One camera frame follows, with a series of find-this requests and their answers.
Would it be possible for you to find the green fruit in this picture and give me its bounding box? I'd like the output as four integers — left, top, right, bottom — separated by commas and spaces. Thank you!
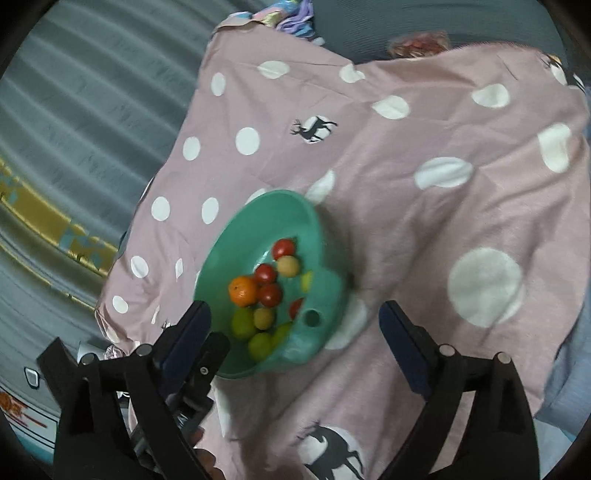
230, 307, 257, 341
271, 322, 294, 350
247, 332, 273, 363

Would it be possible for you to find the yellow small fruit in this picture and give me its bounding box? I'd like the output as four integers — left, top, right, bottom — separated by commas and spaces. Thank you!
253, 307, 276, 331
276, 255, 301, 278

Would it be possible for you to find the orange tangerine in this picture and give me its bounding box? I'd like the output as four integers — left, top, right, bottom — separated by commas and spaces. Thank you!
228, 276, 259, 307

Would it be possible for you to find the red tomato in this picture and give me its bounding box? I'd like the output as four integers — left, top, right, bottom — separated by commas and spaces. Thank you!
253, 263, 277, 285
271, 238, 297, 261
288, 298, 304, 320
257, 283, 283, 308

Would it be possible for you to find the person left hand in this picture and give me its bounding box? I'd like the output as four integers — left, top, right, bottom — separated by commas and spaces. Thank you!
190, 427, 225, 480

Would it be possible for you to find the green plastic bowl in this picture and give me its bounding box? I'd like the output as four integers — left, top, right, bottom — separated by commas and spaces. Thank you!
193, 190, 348, 379

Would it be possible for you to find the pink polka dot cloth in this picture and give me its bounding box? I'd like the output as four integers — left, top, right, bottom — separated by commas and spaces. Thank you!
95, 20, 590, 479

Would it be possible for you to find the grey curtain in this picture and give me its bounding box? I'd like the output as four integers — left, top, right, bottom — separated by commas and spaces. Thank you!
0, 0, 260, 416

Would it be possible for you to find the grey sofa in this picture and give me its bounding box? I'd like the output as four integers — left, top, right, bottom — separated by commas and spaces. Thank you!
312, 0, 566, 64

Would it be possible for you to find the red snack packet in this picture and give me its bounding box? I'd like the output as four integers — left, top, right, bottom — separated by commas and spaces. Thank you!
387, 31, 452, 59

